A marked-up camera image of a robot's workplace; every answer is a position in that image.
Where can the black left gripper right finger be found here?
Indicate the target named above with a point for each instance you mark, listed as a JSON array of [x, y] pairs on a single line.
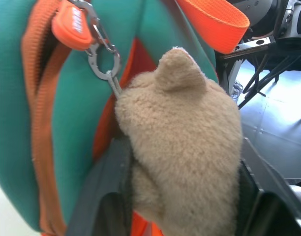
[[268, 204]]

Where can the silver metal carabiner clip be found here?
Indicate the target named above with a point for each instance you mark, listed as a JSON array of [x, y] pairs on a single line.
[[101, 41]]

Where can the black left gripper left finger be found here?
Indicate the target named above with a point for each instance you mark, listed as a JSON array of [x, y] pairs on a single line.
[[103, 186]]

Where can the orange rubber zipper pull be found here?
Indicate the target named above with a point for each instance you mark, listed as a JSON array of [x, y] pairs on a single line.
[[73, 27]]

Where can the tan plush bear charm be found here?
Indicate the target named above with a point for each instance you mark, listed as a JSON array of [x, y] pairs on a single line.
[[182, 147]]

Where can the black metal equipment stand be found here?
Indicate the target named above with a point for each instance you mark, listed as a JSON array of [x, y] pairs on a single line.
[[266, 46]]

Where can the orange and teal backpack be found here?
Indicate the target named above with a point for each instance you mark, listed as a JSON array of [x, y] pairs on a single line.
[[74, 110]]

